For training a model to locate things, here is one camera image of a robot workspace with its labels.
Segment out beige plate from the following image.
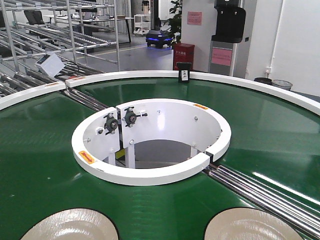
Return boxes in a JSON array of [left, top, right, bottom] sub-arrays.
[[21, 208, 119, 240], [203, 207, 302, 240]]

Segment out black sensor on rim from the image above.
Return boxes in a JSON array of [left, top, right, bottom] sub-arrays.
[[176, 62, 192, 83]]

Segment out red fire extinguisher box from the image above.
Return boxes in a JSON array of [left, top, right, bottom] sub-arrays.
[[172, 42, 195, 70]]

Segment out steel conveyor rollers left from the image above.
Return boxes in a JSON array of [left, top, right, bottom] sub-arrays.
[[62, 88, 108, 112]]

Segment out steel conveyor rollers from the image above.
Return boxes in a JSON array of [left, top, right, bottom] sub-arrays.
[[62, 88, 108, 112], [203, 164, 320, 240]]

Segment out blue-lit mobile robot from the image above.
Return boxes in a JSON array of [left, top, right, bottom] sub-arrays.
[[145, 17, 172, 49]]

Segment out green potted plant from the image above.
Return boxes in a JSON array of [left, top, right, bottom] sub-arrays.
[[165, 0, 183, 46]]

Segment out green conveyor belt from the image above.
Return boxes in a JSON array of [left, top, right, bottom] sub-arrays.
[[0, 77, 320, 240]]

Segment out black and grey kiosk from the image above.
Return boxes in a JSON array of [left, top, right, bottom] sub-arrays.
[[208, 0, 246, 76]]

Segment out white control box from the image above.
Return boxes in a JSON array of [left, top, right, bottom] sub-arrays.
[[35, 52, 65, 77]]

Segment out steel conveyor rollers right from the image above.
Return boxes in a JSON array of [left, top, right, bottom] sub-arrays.
[[203, 164, 320, 240]]

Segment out metal roller rack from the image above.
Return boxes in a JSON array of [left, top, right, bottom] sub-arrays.
[[0, 0, 120, 97]]

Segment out white outer conveyor rim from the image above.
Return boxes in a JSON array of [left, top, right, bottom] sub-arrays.
[[0, 70, 320, 115]]

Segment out white inner conveyor ring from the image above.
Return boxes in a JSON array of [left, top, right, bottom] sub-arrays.
[[71, 98, 232, 187]]

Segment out wire mesh waste bin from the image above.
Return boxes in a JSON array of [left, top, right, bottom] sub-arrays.
[[272, 79, 293, 91]]

